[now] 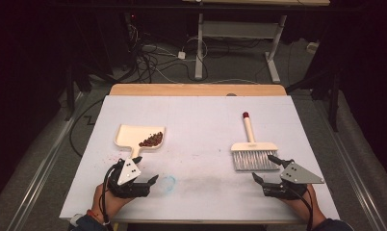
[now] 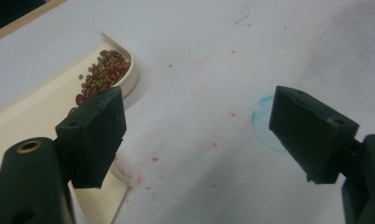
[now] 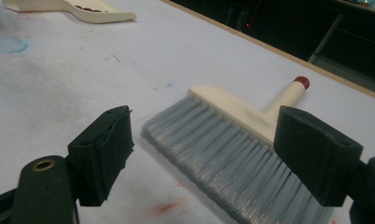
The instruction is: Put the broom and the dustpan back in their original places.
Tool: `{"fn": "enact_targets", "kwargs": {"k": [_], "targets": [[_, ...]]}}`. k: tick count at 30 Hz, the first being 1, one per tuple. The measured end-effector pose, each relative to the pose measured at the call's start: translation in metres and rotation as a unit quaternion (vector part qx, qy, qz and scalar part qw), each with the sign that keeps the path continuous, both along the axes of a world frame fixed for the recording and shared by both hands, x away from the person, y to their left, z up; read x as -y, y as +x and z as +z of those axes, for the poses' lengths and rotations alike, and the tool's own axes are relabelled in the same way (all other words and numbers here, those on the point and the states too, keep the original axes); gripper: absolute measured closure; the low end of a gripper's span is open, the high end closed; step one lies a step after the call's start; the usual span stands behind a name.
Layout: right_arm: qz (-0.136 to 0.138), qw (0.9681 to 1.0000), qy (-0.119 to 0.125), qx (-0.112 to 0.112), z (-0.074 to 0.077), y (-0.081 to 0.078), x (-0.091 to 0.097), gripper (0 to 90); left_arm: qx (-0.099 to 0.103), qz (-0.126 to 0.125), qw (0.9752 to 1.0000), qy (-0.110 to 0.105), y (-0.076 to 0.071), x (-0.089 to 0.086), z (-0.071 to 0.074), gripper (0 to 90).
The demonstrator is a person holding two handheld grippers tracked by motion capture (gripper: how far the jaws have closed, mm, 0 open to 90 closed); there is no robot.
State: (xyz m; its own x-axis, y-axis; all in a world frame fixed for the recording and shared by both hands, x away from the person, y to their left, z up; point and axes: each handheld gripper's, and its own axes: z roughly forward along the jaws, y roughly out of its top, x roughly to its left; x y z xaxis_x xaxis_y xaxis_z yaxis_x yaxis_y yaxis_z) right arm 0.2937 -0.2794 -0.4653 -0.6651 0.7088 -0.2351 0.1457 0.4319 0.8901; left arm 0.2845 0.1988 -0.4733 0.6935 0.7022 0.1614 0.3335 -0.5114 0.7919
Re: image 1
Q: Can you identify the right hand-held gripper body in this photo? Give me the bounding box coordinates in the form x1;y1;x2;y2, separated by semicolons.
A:
261;158;325;201

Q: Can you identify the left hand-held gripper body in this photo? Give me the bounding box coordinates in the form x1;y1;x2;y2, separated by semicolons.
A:
105;157;151;199

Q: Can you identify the pile of red crumbs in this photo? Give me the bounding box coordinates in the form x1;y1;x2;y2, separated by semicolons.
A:
138;131;164;148

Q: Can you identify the cream plastic dustpan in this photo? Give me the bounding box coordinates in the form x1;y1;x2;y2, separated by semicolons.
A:
114;124;167;159

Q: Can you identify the cream brush with red cap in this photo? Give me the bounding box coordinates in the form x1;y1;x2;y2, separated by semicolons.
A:
230;111;281;172

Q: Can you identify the person's left hand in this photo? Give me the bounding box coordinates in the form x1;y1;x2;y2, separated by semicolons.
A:
91;182;133;222

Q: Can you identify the person's right hand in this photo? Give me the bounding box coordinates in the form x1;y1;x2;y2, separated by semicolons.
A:
281;184;326;229

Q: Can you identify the red wristband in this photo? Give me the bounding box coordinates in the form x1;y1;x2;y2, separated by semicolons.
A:
86;209;103;222

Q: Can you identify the white table mat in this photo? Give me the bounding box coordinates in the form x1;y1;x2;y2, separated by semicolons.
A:
59;94;341;223

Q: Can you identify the black tripod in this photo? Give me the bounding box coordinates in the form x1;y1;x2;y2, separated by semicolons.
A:
286;64;341;133

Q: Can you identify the wooden table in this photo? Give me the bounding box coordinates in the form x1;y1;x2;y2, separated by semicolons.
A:
108;83;288;97

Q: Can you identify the black stand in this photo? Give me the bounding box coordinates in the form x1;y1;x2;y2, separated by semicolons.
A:
64;64;93;122

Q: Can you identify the small white box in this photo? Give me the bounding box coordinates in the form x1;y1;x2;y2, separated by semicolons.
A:
306;41;321;54

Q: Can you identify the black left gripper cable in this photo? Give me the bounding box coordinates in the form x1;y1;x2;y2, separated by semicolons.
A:
99;162;116;231

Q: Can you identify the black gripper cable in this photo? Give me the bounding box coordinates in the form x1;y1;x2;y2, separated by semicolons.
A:
99;162;116;231
292;184;315;231

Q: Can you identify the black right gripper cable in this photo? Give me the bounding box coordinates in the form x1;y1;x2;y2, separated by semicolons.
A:
292;184;315;231

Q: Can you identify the metal floor rail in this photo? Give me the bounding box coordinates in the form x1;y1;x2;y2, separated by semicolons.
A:
313;95;387;231
7;92;87;231

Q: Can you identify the black floor cable loop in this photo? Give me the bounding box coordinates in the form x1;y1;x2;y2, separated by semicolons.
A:
68;97;104;158

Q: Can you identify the tangle of black floor cables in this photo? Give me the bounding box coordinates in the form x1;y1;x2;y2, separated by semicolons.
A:
123;13;212;85

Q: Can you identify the white desk with metal frame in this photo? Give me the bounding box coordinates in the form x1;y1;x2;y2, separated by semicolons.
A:
181;0;331;85

